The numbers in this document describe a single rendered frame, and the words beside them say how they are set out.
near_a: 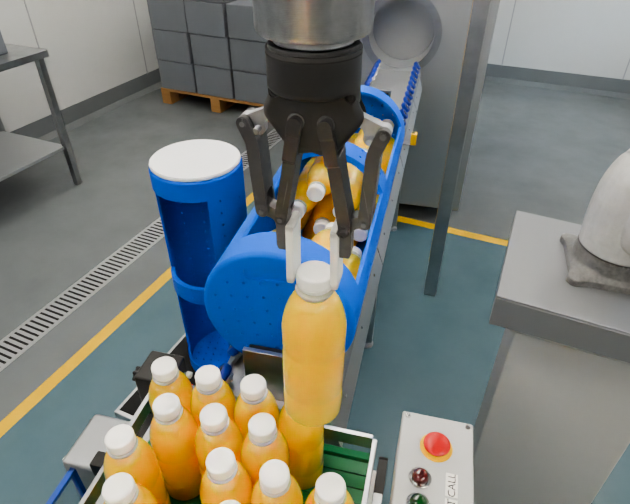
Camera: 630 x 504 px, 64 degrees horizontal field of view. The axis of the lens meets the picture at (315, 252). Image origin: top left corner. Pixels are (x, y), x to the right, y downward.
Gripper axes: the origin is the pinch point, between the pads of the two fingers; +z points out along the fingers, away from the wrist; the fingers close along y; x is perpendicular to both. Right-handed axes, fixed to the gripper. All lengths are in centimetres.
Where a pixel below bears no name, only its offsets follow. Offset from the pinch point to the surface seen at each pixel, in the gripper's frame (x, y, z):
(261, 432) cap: 1.4, 7.4, 31.2
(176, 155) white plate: -89, 67, 39
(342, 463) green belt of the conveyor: -9, -2, 53
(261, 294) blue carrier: -22.6, 15.4, 28.2
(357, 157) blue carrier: -64, 6, 21
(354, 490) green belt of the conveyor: -5, -5, 53
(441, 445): -2.6, -16.8, 31.3
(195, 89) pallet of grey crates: -380, 209, 125
